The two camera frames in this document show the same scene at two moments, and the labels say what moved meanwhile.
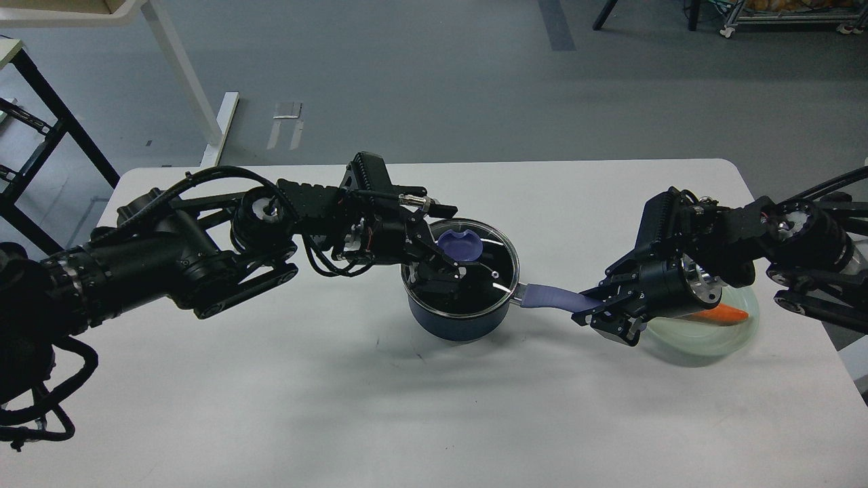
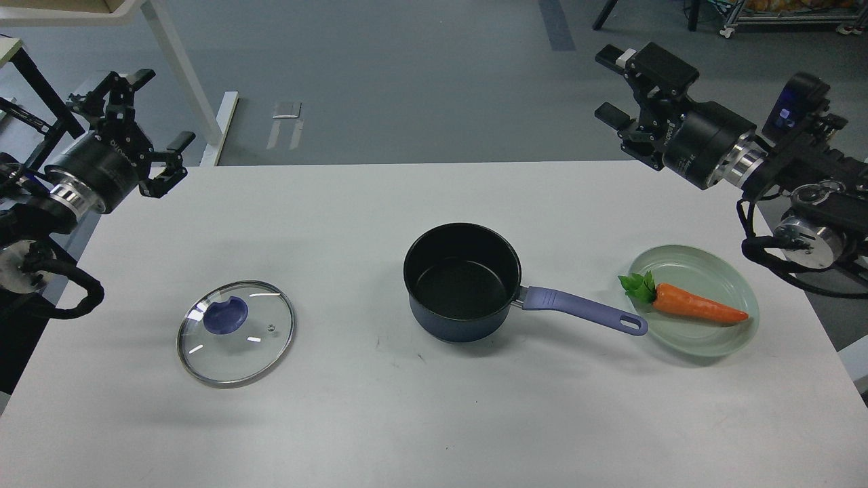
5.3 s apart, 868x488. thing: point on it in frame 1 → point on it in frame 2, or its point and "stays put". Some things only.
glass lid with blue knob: (492, 263) → (232, 331)
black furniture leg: (603, 14) stays put
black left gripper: (394, 236) → (102, 169)
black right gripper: (660, 287) → (709, 144)
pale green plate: (692, 337) stays put
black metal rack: (21, 180) stays put
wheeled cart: (851, 16) stays put
